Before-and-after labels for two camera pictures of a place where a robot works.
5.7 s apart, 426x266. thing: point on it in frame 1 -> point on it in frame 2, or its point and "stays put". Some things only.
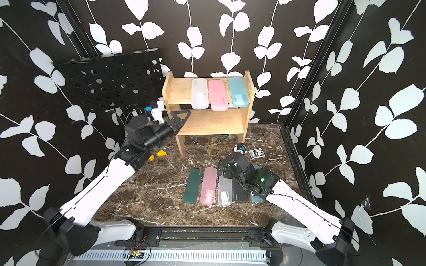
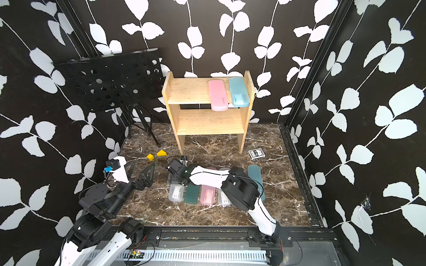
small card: (257, 153) stays put
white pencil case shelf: (199, 93) -> (176, 192)
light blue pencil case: (238, 92) stays put
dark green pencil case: (192, 186) stays put
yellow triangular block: (161, 153) stays put
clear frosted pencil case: (225, 191) stays put
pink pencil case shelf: (208, 186) stays put
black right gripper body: (228, 173) -> (179, 179)
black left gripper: (177, 124) -> (145, 180)
